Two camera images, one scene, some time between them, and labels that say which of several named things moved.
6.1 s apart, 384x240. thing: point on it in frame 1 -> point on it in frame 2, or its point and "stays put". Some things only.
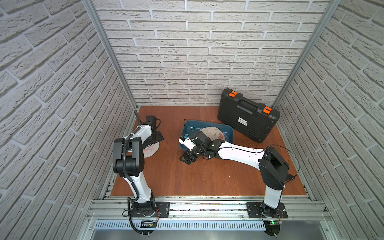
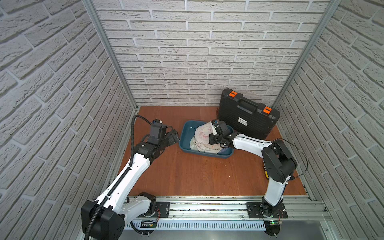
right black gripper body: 193,154 -> 214,139
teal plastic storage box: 189,127 stays put
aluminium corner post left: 98,18 stays put
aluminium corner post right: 304,59 stays put
